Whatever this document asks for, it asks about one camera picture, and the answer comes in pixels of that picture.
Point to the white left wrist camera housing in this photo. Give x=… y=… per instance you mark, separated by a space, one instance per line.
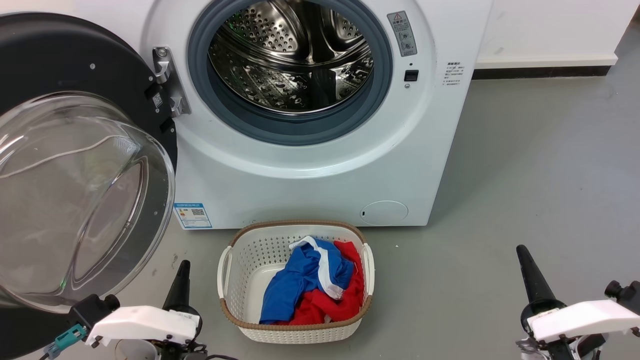
x=145 y=322

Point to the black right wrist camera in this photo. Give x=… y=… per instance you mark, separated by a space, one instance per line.
x=625 y=295

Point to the blue energy label sticker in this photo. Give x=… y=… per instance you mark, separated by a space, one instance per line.
x=192 y=216

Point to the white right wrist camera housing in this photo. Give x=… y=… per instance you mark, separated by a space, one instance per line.
x=585 y=317

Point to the white front-load washing machine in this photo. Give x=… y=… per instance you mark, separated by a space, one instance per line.
x=300 y=185

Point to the round white filter cover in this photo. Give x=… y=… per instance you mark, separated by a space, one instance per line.
x=384 y=212

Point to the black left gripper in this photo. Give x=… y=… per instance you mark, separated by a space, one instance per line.
x=180 y=351

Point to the black door latch slot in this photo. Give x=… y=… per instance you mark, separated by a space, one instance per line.
x=411 y=75

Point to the blue garment with white trim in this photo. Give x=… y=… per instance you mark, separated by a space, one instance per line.
x=290 y=290

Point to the white plastic laundry basket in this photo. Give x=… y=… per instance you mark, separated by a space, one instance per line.
x=245 y=265

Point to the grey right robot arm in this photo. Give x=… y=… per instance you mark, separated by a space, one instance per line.
x=565 y=350

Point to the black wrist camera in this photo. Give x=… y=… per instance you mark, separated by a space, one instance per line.
x=625 y=295
x=92 y=309

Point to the small black text sticker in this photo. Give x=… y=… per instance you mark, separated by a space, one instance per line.
x=454 y=72

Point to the grey warning sticker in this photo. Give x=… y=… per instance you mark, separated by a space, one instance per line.
x=402 y=34

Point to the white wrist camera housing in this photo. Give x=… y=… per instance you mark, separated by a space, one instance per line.
x=585 y=317
x=145 y=322

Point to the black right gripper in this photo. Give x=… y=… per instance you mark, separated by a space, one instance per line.
x=537 y=309

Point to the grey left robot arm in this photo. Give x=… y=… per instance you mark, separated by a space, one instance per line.
x=135 y=351

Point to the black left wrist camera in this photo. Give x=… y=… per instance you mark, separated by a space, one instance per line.
x=92 y=309

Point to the metal door hinge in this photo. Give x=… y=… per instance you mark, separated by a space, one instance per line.
x=172 y=92

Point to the red garment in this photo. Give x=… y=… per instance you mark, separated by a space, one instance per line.
x=345 y=305

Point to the perforated steel washer drum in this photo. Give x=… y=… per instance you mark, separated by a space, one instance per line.
x=280 y=75

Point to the round black glass washer door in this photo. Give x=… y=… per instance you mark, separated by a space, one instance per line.
x=65 y=65

